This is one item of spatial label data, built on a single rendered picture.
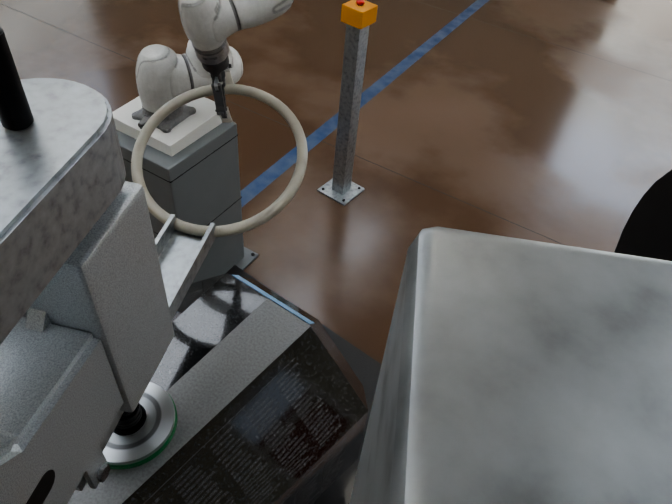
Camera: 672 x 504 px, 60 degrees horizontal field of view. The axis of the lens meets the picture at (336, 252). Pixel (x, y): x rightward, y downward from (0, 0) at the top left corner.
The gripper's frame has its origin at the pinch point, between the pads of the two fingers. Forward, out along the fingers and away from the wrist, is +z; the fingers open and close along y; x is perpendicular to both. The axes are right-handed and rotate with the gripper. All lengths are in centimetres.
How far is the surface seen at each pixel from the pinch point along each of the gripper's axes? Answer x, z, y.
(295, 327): 19, 18, 66
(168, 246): -12, -7, 50
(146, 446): -13, -5, 99
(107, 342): -6, -51, 86
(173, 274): -9, -10, 59
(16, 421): -13, -61, 99
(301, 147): 22.7, -6.8, 21.7
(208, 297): -7, 20, 56
